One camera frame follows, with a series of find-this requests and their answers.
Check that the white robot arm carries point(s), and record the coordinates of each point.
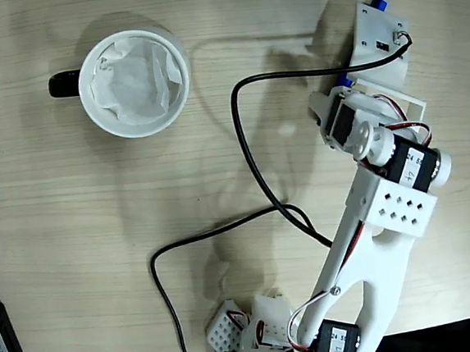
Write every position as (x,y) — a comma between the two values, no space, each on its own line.
(390,261)

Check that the crumpled white paper tissue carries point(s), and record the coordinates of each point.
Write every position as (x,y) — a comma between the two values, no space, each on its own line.
(132,86)

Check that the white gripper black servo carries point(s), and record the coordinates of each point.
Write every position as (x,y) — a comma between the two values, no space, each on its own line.
(319,111)

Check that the camera module on white mount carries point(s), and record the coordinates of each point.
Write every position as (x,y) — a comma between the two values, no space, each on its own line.
(375,36)

